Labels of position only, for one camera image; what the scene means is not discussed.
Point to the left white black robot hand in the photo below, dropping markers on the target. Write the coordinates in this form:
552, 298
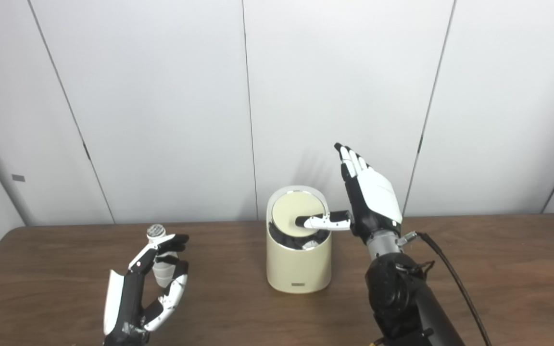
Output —
130, 302

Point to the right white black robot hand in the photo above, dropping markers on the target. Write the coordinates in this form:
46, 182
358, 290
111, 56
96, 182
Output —
375, 197

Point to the small white plastic bottle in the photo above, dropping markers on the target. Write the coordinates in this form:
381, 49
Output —
156, 232

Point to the cream round bin lid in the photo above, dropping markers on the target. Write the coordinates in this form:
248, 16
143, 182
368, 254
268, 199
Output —
290, 210

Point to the cream-colored bin body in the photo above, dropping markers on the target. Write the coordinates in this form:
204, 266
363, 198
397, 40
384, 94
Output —
298, 269

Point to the black wall panel hinge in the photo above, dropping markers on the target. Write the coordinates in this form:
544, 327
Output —
420, 144

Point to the small grey wall tag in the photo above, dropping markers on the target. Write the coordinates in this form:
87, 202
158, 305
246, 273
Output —
18, 178

